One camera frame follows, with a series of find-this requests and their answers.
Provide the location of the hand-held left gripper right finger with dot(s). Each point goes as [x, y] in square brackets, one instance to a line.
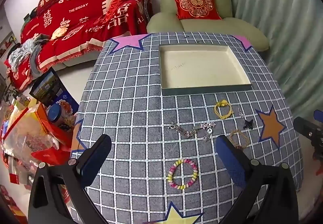
[231, 160]

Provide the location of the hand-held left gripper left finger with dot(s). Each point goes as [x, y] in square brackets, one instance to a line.
[96, 157]

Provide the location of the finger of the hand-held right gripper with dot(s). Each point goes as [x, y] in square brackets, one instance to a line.
[306, 128]
[319, 114]

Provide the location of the silver star charm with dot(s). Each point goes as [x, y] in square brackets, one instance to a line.
[208, 125]

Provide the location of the silver earring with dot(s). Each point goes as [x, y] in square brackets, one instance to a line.
[240, 112]

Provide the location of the cream shallow tray box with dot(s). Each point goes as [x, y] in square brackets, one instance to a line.
[201, 67]

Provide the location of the orange red gift box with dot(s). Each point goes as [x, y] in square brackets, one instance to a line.
[50, 133]

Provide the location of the blue snack box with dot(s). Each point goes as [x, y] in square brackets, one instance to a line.
[68, 105]

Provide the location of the blue lidded jar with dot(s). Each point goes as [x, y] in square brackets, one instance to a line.
[54, 114]

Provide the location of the grey checkered star tablecloth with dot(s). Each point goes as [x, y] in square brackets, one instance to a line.
[131, 102]

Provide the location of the clear plastic bag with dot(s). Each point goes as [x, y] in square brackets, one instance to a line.
[25, 138]

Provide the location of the dark landscape printed box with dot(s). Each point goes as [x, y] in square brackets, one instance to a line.
[46, 85]

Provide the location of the pile of grey clothes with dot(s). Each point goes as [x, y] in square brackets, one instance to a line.
[24, 52]

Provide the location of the golden round fan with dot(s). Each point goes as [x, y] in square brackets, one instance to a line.
[59, 33]

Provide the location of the pale green armchair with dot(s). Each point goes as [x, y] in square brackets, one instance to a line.
[201, 28]

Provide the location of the red covered sofa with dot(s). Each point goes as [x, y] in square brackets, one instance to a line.
[83, 16]

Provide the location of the red quilted pillow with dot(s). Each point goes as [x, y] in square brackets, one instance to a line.
[117, 3]

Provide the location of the red embroidered cushion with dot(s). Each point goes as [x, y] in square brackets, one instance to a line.
[196, 3]

